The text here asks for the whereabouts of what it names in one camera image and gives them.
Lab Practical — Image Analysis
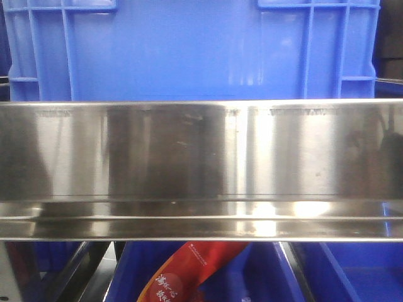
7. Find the lower blue bin centre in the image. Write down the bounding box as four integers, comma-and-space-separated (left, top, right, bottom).
103, 242, 305, 301

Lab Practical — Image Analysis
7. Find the blue bin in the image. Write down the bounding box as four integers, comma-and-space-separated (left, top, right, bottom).
103, 242, 305, 301
293, 242, 402, 301

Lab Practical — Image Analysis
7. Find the lower blue bin right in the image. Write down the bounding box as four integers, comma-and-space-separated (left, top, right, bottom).
293, 242, 402, 301

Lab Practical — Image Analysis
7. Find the stainless steel cart shelf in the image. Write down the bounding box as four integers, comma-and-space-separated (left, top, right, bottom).
1, 99, 402, 242

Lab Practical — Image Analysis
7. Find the red printed snack bag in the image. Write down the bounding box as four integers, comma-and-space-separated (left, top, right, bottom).
137, 241, 249, 301

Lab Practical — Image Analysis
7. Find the large blue plastic crate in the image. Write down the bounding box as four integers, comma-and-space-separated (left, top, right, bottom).
3, 1, 380, 101

